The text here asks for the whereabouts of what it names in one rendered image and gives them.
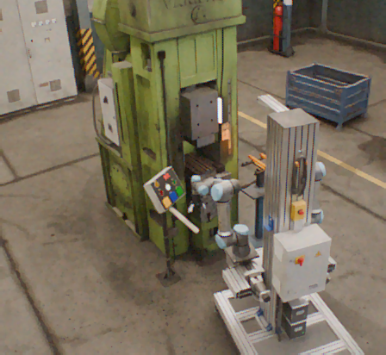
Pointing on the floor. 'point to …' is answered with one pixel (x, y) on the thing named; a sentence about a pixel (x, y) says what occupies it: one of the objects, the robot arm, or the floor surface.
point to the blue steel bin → (328, 92)
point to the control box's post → (165, 241)
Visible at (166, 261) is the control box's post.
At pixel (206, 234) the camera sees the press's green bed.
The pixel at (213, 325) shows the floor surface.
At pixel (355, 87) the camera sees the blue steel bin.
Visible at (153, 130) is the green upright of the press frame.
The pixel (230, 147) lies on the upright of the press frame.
